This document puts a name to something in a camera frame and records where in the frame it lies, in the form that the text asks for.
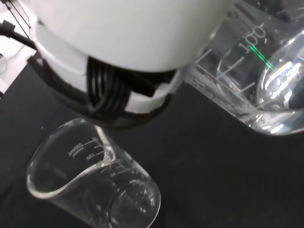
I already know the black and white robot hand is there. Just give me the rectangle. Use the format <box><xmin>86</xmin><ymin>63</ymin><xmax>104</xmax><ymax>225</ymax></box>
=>
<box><xmin>26</xmin><ymin>0</ymin><xmax>236</xmax><ymax>132</ymax></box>

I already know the small clear glass beaker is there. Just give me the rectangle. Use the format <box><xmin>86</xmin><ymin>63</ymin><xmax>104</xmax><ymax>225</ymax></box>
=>
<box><xmin>26</xmin><ymin>117</ymin><xmax>162</xmax><ymax>228</ymax></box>

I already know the black bench cloth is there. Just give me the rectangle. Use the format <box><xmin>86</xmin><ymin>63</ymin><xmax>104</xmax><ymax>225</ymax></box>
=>
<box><xmin>0</xmin><ymin>54</ymin><xmax>304</xmax><ymax>228</ymax></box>

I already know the black cable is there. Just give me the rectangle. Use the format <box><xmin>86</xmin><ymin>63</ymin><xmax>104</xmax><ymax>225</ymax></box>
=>
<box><xmin>0</xmin><ymin>25</ymin><xmax>38</xmax><ymax>51</ymax></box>

